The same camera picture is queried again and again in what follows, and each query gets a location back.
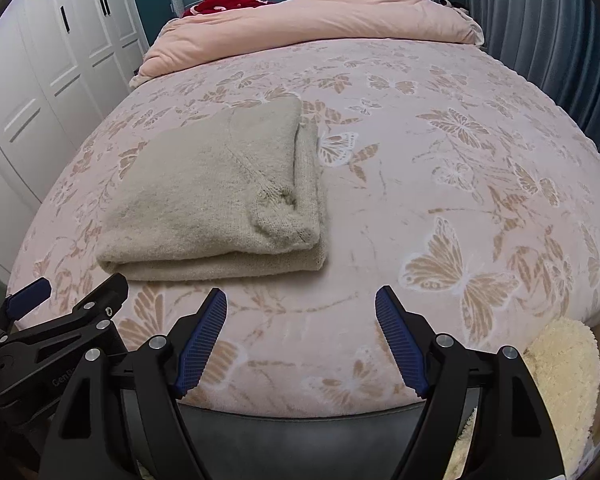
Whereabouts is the white wardrobe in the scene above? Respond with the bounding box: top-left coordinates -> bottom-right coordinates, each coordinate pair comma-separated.
0,0 -> 153,271

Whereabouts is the pink butterfly print blanket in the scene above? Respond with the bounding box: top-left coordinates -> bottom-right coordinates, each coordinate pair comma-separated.
5,40 -> 600,418

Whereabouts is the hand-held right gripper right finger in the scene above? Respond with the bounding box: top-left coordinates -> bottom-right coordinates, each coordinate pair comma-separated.
375,285 -> 566,480

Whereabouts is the pink duvet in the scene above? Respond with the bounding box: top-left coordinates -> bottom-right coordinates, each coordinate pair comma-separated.
129,0 -> 486,88

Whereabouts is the red cloth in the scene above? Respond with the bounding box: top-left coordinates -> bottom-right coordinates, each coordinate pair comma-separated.
182,0 -> 276,17

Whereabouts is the cream fluffy rug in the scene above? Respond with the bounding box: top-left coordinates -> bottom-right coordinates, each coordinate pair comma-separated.
450,317 -> 600,480

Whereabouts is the beige knit sweater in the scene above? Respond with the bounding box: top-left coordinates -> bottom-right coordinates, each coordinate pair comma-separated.
96,96 -> 328,282

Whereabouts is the grey curtain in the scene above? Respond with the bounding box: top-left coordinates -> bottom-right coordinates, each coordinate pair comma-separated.
465,0 -> 600,176

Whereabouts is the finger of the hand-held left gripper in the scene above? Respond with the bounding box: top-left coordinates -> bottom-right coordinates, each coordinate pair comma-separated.
5,276 -> 52,321
55,272 -> 130,333

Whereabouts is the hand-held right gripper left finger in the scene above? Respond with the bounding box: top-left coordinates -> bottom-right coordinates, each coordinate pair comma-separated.
39,287 -> 229,480

